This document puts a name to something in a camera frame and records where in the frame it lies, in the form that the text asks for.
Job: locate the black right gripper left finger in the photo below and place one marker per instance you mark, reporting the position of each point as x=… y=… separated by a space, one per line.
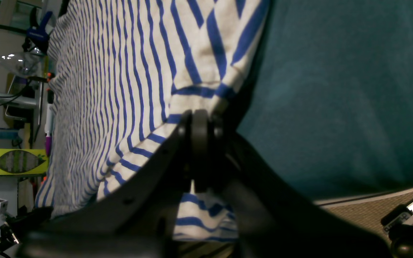
x=135 y=221

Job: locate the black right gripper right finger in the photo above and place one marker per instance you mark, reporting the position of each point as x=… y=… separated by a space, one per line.
x=273 y=220

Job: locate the blue white striped T-shirt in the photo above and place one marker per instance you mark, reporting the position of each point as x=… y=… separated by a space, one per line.
x=126 y=70

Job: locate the purple glue tube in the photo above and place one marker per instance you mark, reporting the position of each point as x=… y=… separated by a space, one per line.
x=48 y=143

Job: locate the black foot pedal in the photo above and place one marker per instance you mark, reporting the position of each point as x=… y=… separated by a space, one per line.
x=412 y=211

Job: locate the white marker pen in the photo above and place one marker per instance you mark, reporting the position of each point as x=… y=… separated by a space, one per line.
x=49 y=114

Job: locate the brown leather shoe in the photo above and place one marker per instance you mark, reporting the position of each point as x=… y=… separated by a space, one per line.
x=401 y=237

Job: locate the blue table cloth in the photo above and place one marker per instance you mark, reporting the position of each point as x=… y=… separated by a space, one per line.
x=328 y=103

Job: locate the green cardboard box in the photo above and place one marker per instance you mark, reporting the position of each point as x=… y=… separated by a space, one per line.
x=23 y=162

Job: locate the clear plastic bottle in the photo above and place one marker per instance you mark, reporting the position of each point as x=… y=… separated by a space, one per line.
x=23 y=64

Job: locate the blue spring clamp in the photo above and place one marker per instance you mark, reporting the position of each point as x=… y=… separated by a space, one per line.
x=36 y=32

